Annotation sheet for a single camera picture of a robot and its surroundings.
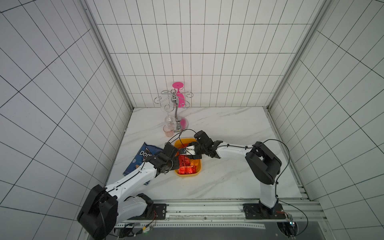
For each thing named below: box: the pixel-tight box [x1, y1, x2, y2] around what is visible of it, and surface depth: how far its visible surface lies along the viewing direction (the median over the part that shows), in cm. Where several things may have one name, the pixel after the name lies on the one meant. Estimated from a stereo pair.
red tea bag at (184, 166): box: [177, 155, 197, 175], surface depth 87 cm
